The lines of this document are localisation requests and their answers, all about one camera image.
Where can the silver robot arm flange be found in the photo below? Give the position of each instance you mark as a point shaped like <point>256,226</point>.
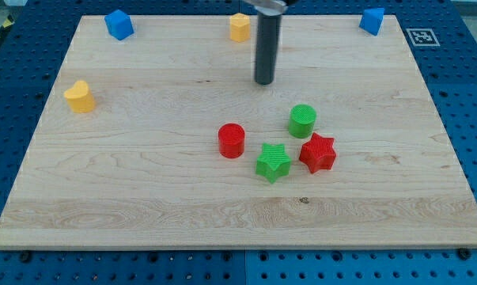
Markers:
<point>269,7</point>

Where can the yellow heart block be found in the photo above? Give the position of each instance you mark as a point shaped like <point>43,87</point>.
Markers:
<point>80,98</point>

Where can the red cylinder block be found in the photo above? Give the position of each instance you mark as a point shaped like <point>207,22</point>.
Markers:
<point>231,137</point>

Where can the green star block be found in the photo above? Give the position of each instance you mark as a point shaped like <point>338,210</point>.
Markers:
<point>273,162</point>

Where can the green cylinder block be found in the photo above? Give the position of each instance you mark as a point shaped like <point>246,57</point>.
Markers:
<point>302,119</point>

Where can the red star block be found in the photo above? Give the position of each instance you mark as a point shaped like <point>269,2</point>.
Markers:
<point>318,153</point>

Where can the light wooden board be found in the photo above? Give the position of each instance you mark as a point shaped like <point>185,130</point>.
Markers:
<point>142,171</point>

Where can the yellow pentagon block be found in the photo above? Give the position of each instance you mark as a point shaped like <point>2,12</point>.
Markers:
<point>239,27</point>

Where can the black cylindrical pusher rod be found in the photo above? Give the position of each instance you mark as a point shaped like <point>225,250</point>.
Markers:
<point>267,37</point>

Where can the blue cube block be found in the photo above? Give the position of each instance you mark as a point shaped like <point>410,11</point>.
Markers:
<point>119,24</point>

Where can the blue triangular block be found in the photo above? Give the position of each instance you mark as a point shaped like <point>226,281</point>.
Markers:
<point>372,19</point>

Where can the white fiducial marker tag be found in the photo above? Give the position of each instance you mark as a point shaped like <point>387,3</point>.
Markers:
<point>422,37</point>

